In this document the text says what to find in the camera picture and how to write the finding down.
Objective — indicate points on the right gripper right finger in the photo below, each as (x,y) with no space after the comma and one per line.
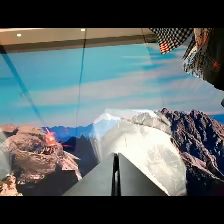
(135,183)

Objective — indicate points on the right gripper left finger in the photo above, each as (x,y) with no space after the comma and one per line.
(96,181)

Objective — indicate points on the black patterned garment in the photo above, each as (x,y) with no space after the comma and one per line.
(208,56)

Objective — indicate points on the checked shirt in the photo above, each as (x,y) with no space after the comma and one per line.
(170,38)

